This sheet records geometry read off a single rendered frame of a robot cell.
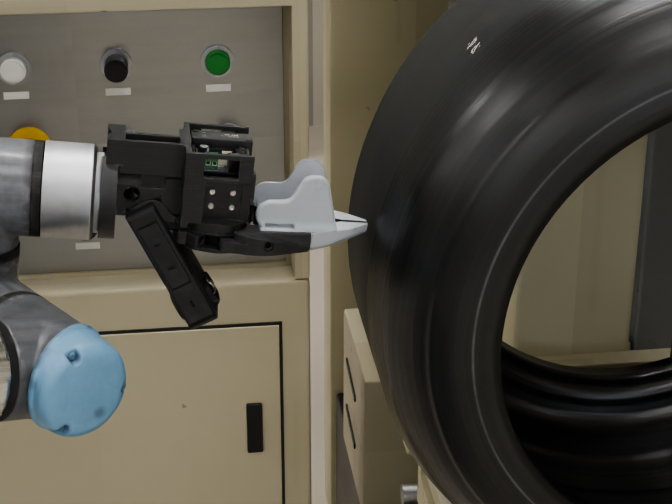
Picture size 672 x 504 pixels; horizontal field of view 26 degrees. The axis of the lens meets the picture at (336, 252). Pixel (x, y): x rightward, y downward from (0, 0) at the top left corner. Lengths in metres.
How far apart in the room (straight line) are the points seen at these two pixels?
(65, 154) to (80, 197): 0.04
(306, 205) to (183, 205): 0.10
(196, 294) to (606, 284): 0.54
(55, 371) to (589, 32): 0.45
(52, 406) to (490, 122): 0.37
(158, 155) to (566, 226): 0.53
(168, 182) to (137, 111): 0.66
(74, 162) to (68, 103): 0.67
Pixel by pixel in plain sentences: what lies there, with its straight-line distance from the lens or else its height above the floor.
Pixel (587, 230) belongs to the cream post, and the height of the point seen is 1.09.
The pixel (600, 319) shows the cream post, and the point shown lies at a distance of 1.56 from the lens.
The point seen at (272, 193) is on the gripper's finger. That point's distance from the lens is 1.17.
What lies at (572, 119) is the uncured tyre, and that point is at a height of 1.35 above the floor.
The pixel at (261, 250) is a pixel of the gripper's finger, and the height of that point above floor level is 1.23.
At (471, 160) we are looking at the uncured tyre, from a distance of 1.07.
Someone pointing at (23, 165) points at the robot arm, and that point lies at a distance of 1.11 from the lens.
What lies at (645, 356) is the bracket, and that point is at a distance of 1.58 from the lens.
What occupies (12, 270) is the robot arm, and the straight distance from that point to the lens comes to 1.15.
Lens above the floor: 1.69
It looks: 24 degrees down
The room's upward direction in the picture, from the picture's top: straight up
